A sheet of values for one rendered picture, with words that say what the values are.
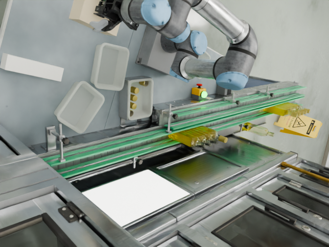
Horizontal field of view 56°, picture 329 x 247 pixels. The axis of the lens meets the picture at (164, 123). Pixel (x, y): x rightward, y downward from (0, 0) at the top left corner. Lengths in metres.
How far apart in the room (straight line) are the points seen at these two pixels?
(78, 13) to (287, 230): 1.19
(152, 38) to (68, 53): 0.46
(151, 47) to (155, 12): 0.82
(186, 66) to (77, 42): 0.53
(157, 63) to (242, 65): 0.63
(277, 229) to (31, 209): 1.03
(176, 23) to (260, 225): 0.93
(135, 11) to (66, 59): 0.68
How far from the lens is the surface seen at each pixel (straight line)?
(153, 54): 1.71
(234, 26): 1.18
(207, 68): 1.37
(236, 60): 1.24
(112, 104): 1.72
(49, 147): 1.49
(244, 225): 1.45
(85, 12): 1.15
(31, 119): 1.54
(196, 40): 1.59
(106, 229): 0.69
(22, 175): 0.94
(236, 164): 1.86
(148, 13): 0.90
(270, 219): 1.53
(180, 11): 0.99
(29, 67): 1.42
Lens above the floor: 2.13
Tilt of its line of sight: 43 degrees down
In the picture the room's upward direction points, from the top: 112 degrees clockwise
